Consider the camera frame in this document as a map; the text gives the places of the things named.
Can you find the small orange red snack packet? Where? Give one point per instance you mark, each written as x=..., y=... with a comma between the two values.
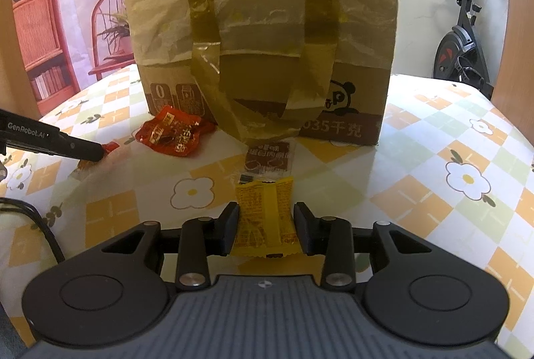
x=110, y=146

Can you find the red foil snack packet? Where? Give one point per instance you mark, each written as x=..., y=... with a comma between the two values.
x=175, y=129

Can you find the checkered flower tablecloth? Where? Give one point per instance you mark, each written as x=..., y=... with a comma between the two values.
x=417, y=159

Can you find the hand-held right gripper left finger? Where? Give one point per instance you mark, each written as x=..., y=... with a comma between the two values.
x=227, y=229

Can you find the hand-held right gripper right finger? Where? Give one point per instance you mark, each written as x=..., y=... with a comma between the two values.
x=306, y=229

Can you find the small brown snack packet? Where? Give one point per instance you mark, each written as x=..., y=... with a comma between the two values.
x=269, y=161

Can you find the printed wall cloth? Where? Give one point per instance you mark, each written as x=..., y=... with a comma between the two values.
x=75, y=8

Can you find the black exercise bike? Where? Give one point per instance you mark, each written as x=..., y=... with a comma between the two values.
x=459, y=54

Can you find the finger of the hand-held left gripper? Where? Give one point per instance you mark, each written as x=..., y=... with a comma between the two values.
x=50, y=140

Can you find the yellow snack packet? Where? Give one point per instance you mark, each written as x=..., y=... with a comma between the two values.
x=265, y=217

